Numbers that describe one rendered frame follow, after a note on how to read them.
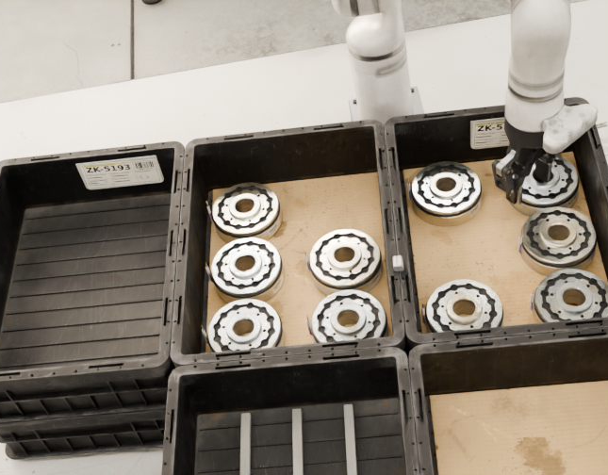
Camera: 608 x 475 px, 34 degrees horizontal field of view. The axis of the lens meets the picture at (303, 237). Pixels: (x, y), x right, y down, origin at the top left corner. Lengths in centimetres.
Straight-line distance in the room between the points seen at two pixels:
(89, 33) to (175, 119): 147
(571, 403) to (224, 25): 215
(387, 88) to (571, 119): 38
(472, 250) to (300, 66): 65
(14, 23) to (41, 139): 157
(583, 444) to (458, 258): 32
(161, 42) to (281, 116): 140
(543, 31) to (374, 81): 46
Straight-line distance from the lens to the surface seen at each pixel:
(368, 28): 157
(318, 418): 131
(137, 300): 147
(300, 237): 148
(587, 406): 132
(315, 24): 315
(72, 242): 158
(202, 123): 187
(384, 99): 162
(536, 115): 132
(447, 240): 146
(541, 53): 123
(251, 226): 147
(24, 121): 201
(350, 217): 150
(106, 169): 156
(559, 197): 147
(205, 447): 132
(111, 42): 327
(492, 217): 148
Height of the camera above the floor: 198
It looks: 51 degrees down
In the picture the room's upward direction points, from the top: 12 degrees counter-clockwise
